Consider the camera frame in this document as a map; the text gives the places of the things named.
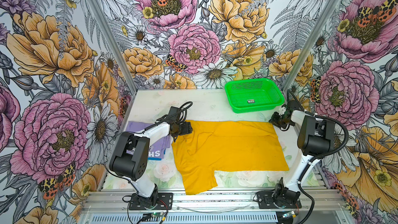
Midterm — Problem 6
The yellow t shirt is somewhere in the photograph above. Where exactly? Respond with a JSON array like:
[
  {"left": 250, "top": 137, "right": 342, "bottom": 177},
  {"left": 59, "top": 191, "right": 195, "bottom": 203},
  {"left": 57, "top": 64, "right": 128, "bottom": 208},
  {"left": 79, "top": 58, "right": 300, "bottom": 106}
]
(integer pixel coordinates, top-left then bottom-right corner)
[{"left": 172, "top": 120, "right": 289, "bottom": 195}]

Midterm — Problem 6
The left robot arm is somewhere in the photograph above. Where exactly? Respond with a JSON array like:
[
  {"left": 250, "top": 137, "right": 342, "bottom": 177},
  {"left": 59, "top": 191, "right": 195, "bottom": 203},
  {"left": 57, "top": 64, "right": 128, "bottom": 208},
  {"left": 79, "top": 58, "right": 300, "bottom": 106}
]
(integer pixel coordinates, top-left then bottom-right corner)
[{"left": 108, "top": 101, "right": 193, "bottom": 209}]

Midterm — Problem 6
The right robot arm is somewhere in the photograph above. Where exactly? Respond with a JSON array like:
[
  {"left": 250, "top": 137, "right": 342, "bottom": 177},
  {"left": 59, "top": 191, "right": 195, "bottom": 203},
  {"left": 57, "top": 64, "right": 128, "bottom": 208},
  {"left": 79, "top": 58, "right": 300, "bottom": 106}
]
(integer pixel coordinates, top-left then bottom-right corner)
[{"left": 269, "top": 110, "right": 335, "bottom": 208}]

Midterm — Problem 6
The folded purple t shirt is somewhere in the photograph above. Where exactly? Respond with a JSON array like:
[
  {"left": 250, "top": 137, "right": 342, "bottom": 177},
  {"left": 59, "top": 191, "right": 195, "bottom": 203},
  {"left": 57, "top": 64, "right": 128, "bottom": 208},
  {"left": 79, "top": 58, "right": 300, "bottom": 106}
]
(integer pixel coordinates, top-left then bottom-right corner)
[{"left": 126, "top": 121, "right": 171, "bottom": 161}]

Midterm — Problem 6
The green plastic basket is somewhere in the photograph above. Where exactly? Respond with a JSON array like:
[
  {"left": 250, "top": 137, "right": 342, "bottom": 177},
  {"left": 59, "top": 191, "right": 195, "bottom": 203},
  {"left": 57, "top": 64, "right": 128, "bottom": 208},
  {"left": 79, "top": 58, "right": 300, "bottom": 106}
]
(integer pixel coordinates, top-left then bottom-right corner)
[{"left": 224, "top": 78, "right": 285, "bottom": 114}]

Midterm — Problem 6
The green circuit board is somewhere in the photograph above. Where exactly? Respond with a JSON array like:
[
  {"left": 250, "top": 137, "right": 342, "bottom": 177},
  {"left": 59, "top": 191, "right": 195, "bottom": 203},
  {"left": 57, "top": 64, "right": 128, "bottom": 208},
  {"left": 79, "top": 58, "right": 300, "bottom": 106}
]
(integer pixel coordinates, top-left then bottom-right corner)
[
  {"left": 282, "top": 211, "right": 296, "bottom": 218},
  {"left": 143, "top": 212, "right": 167, "bottom": 219}
]

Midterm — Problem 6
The right green circuit board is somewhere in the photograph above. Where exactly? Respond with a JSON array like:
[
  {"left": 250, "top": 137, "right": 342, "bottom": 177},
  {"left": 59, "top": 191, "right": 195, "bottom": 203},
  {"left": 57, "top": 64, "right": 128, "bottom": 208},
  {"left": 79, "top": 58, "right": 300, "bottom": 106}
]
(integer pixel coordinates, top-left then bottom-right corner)
[{"left": 282, "top": 211, "right": 296, "bottom": 218}]

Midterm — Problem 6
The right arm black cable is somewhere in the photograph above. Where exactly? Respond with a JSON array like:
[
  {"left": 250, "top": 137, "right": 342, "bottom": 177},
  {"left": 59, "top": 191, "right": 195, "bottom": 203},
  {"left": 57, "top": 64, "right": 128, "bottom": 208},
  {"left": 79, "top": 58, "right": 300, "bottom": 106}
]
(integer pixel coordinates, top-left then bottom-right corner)
[{"left": 287, "top": 90, "right": 349, "bottom": 224}]

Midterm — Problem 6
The right aluminium corner post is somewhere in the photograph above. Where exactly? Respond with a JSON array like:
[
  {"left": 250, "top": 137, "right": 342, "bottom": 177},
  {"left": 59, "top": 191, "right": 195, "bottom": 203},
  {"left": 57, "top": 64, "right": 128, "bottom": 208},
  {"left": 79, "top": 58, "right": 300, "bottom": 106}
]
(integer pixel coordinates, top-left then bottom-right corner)
[{"left": 282, "top": 0, "right": 341, "bottom": 93}]

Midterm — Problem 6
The aluminium corner post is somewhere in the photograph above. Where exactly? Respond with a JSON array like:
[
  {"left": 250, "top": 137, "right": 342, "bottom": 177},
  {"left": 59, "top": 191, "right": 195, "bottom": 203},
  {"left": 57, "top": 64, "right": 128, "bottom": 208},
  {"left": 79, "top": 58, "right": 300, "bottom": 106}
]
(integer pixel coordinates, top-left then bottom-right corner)
[
  {"left": 282, "top": 0, "right": 341, "bottom": 93},
  {"left": 87, "top": 0, "right": 138, "bottom": 95}
]

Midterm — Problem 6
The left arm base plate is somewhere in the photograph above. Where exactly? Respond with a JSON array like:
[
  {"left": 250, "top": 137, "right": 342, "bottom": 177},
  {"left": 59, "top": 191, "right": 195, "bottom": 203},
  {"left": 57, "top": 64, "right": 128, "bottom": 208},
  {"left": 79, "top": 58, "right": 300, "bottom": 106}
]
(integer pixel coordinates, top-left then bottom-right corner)
[{"left": 127, "top": 192, "right": 174, "bottom": 211}]

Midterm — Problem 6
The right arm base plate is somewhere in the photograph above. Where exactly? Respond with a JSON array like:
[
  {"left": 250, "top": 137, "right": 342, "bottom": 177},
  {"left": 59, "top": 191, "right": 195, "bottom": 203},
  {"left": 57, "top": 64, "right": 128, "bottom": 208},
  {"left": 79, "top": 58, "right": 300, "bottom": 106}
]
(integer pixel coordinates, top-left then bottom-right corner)
[{"left": 254, "top": 190, "right": 302, "bottom": 209}]

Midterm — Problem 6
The aluminium front rail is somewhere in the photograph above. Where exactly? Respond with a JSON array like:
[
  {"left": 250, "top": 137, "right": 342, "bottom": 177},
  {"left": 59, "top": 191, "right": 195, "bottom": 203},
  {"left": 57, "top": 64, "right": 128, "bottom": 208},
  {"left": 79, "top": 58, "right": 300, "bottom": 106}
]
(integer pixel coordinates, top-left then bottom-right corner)
[{"left": 82, "top": 188, "right": 347, "bottom": 213}]

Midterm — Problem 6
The left aluminium corner post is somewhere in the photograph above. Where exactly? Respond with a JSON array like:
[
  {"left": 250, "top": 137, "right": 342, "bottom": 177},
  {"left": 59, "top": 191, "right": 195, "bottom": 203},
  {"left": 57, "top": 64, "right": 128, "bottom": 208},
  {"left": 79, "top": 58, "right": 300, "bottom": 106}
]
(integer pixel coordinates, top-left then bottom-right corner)
[{"left": 87, "top": 0, "right": 138, "bottom": 95}]

